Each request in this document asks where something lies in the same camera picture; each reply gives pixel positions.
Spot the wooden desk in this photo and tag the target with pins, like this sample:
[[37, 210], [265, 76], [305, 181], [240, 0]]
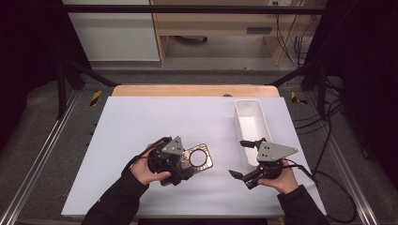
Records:
[[212, 23]]

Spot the dark patterned plate with hole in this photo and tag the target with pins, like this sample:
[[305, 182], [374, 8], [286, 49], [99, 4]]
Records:
[[208, 164]]

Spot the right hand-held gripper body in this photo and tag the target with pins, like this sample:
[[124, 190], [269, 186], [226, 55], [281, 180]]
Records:
[[269, 156]]

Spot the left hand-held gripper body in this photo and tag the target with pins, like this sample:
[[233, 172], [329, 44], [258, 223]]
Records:
[[165, 162]]

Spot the black frame strut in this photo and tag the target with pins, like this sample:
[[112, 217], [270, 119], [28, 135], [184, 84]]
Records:
[[300, 73], [90, 75]]

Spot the wooden table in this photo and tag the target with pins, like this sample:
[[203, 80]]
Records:
[[187, 90]]

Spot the white rectangular plastic bin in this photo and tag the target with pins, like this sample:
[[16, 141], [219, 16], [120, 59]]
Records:
[[250, 125]]

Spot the person's left hand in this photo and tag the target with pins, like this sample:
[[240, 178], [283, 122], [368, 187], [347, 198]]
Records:
[[145, 173]]

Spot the aluminium rail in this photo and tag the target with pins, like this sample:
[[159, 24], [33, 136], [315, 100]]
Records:
[[40, 156], [347, 168]]

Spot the black horizontal frame bar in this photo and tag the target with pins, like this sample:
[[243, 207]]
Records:
[[187, 9]]

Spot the person's right hand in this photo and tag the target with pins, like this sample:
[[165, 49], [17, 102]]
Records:
[[283, 181]]

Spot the white cabinet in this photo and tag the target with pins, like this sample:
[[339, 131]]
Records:
[[115, 34]]

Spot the white table mat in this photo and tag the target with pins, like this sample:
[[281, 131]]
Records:
[[194, 125]]

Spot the black curtain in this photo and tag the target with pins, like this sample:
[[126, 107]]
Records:
[[366, 78], [28, 62]]

